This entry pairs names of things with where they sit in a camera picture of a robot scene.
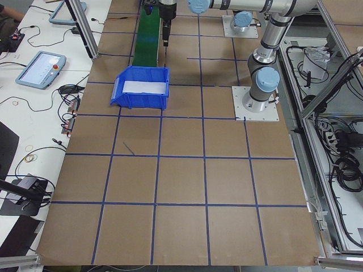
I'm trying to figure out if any blue left plastic bin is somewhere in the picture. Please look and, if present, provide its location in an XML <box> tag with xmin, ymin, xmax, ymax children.
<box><xmin>110</xmin><ymin>66</ymin><xmax>170</xmax><ymax>110</ymax></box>

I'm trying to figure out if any aluminium frame post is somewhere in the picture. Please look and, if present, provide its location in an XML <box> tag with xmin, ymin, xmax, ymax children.
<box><xmin>65</xmin><ymin>0</ymin><xmax>99</xmax><ymax>60</ymax></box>

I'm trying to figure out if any teach pendant tablet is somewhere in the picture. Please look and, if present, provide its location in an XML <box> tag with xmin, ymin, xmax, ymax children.
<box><xmin>15</xmin><ymin>51</ymin><xmax>67</xmax><ymax>90</ymax></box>
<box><xmin>49</xmin><ymin>1</ymin><xmax>75</xmax><ymax>26</ymax></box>

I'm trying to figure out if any white foam bin liner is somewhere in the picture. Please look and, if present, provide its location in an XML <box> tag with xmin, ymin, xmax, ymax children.
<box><xmin>123</xmin><ymin>80</ymin><xmax>167</xmax><ymax>95</ymax></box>

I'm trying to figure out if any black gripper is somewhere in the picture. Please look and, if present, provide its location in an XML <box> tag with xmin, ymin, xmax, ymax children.
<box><xmin>159</xmin><ymin>2</ymin><xmax>176</xmax><ymax>46</ymax></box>
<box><xmin>143</xmin><ymin>0</ymin><xmax>156</xmax><ymax>15</ymax></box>

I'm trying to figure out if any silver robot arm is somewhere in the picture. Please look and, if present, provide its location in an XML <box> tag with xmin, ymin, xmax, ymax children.
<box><xmin>188</xmin><ymin>1</ymin><xmax>317</xmax><ymax>113</ymax></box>
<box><xmin>142</xmin><ymin>1</ymin><xmax>252</xmax><ymax>30</ymax></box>

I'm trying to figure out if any far teach pendant tablet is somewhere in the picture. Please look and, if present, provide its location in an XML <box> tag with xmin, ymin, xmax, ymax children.
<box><xmin>49</xmin><ymin>1</ymin><xmax>75</xmax><ymax>26</ymax></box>

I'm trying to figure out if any near teach pendant tablet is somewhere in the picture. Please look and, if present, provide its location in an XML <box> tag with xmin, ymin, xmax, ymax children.
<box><xmin>15</xmin><ymin>51</ymin><xmax>67</xmax><ymax>90</ymax></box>

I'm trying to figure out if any black power adapter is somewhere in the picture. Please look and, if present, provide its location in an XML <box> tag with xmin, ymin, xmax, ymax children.
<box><xmin>71</xmin><ymin>27</ymin><xmax>80</xmax><ymax>35</ymax></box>

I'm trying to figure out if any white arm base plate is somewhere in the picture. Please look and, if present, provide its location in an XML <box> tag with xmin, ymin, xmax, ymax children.
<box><xmin>222</xmin><ymin>15</ymin><xmax>259</xmax><ymax>39</ymax></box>
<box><xmin>232</xmin><ymin>86</ymin><xmax>280</xmax><ymax>122</ymax></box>

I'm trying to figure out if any green conveyor belt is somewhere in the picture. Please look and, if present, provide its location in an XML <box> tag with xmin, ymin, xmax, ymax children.
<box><xmin>132</xmin><ymin>2</ymin><xmax>160</xmax><ymax>67</ymax></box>

